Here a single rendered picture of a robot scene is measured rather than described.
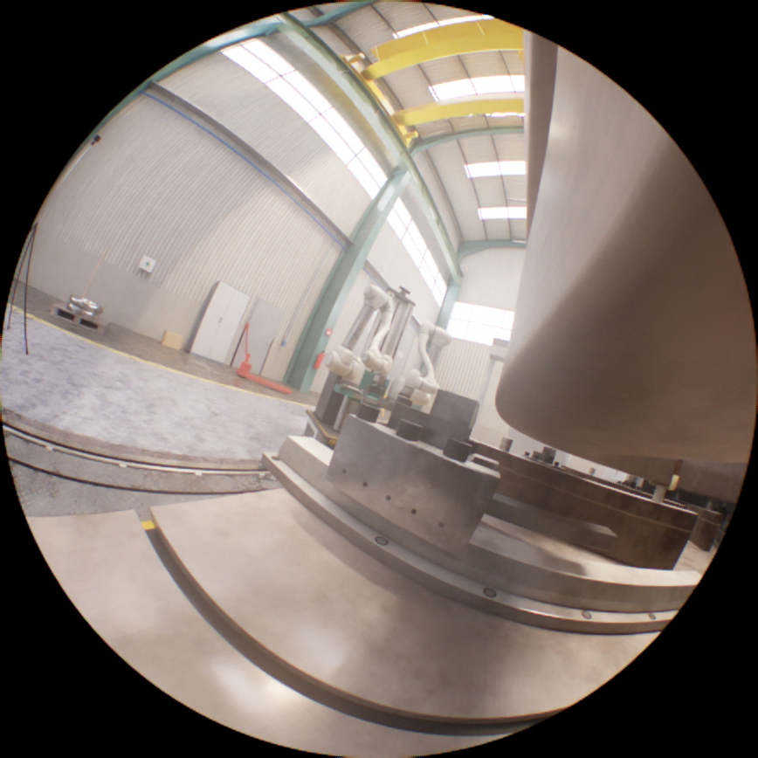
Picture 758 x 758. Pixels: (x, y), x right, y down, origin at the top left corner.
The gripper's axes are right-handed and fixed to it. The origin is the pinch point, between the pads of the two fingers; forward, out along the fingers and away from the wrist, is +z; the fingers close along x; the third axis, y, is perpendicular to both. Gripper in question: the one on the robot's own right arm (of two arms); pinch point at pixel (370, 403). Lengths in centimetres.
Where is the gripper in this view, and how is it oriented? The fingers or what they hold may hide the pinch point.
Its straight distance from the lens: 170.0
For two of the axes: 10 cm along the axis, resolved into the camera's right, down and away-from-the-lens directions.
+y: -4.6, -1.1, 8.8
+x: -8.2, -3.4, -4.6
